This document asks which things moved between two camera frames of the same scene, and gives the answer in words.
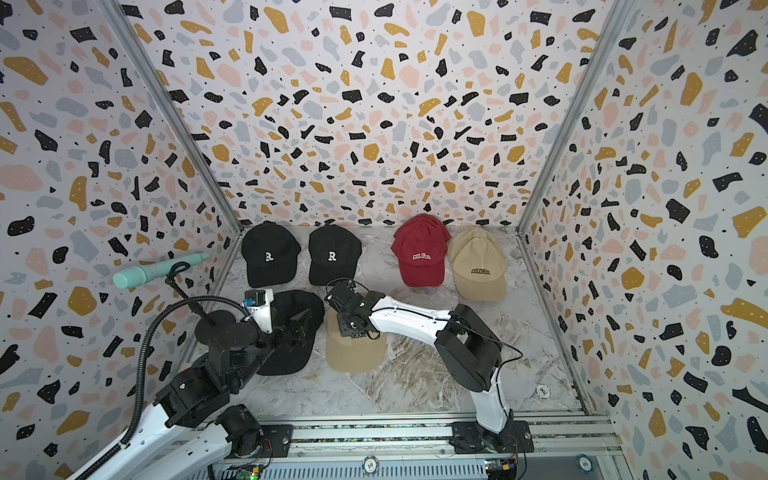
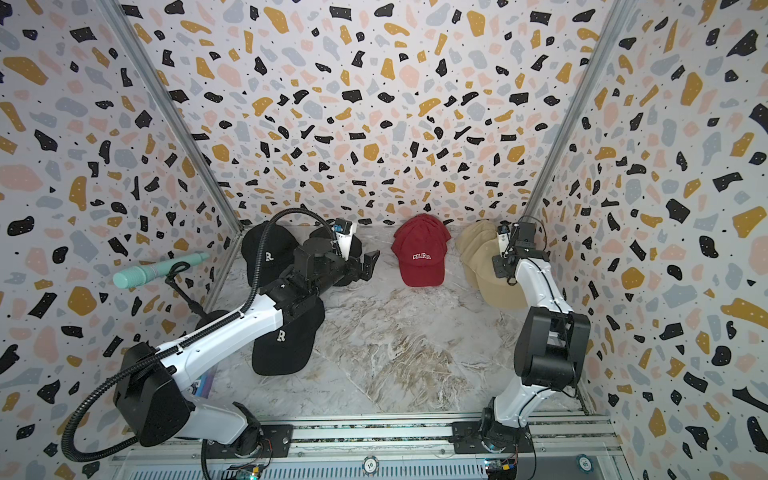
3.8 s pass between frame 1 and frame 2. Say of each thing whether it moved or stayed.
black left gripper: moved
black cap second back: stayed
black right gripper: moved
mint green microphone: stayed
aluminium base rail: stayed
